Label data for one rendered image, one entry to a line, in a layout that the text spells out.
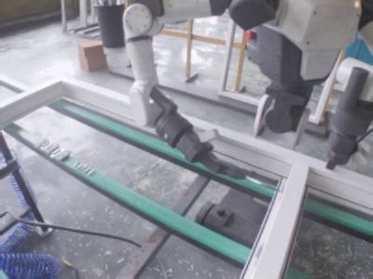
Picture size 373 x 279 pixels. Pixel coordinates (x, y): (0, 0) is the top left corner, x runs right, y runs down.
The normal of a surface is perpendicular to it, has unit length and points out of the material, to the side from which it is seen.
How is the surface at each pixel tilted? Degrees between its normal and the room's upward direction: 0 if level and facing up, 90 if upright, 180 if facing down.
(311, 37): 91
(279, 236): 0
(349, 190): 90
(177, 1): 75
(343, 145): 90
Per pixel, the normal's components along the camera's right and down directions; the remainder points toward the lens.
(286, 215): 0.04, -0.82
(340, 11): 0.31, 0.56
